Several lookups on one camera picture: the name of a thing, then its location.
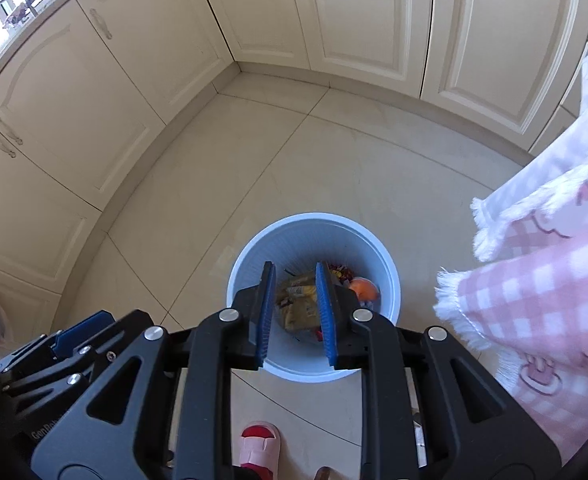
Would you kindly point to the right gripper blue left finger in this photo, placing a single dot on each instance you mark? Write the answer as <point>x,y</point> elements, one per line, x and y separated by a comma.
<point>162,410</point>

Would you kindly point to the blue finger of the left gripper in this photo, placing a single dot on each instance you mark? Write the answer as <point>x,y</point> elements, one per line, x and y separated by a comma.
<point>88,360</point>
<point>47,350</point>

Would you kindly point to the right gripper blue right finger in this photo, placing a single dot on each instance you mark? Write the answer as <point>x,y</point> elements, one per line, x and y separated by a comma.
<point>429,409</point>

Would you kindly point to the orange soda can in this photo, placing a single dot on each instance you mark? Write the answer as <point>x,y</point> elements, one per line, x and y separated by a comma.
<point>366,291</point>

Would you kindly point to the gold foil snack bag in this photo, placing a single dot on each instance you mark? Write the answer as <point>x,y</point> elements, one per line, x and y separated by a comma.
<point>297,304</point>

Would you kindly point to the trash inside bin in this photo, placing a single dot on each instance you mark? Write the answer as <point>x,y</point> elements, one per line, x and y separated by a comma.
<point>342,274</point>

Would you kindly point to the light blue trash bin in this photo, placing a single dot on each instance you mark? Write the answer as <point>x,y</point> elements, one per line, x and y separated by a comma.
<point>357,259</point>

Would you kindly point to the pink checkered tablecloth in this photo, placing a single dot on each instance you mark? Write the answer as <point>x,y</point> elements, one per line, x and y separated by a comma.
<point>527,300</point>

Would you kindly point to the lower cream cabinets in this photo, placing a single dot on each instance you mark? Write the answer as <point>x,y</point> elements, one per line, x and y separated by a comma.
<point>142,142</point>

